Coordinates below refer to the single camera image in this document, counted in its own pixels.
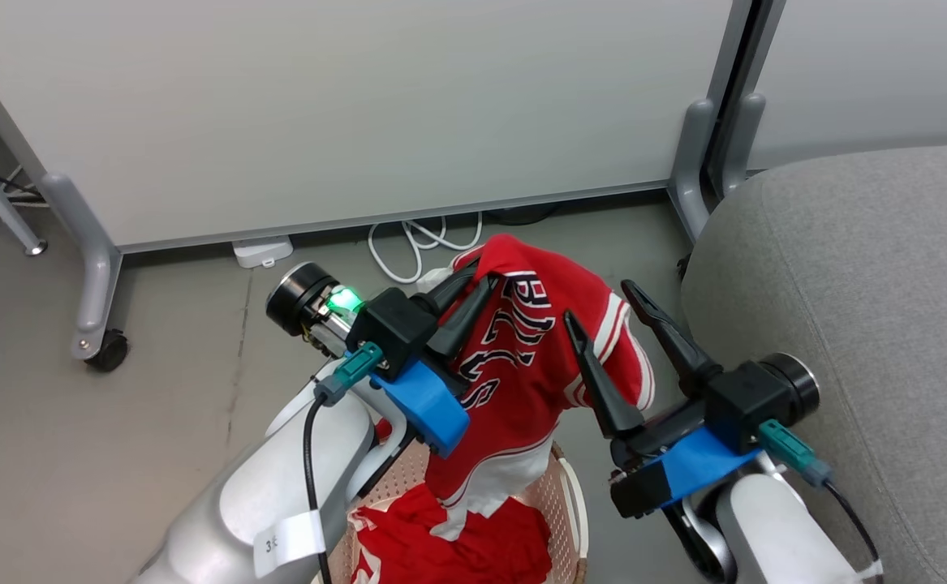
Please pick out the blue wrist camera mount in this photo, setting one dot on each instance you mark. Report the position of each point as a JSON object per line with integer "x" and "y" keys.
{"x": 424, "y": 405}
{"x": 700, "y": 462}

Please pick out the plain red garment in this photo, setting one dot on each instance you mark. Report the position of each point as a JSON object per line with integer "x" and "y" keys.
{"x": 457, "y": 543}

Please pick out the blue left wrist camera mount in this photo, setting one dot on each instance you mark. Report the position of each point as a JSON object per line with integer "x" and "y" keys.
{"x": 424, "y": 405}

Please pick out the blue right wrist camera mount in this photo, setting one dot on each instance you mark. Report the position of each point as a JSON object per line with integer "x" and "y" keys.
{"x": 700, "y": 462}

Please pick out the red white basketball jersey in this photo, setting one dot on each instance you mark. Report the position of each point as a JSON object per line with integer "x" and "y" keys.
{"x": 522, "y": 357}

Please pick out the wide white partition panel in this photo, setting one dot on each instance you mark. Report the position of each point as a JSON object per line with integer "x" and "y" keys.
{"x": 343, "y": 105}

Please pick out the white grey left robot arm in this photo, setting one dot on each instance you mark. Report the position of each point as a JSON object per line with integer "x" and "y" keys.
{"x": 278, "y": 478}

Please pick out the grey fabric sofa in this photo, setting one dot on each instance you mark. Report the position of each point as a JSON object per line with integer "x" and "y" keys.
{"x": 871, "y": 308}

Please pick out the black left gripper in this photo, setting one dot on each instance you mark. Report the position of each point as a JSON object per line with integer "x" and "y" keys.
{"x": 392, "y": 328}

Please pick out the grey partition foot with caster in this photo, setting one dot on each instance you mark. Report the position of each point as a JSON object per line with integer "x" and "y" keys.
{"x": 92, "y": 259}

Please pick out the white paper label tag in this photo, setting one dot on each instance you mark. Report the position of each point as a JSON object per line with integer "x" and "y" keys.
{"x": 288, "y": 542}

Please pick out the narrow white partition panel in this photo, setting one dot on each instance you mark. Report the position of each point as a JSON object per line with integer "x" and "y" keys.
{"x": 871, "y": 73}

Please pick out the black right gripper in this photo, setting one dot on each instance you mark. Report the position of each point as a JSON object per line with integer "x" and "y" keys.
{"x": 745, "y": 401}

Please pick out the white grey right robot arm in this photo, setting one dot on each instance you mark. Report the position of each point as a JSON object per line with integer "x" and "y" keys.
{"x": 765, "y": 527}

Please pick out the pink perforated laundry basket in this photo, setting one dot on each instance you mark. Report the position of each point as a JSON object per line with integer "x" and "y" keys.
{"x": 564, "y": 503}

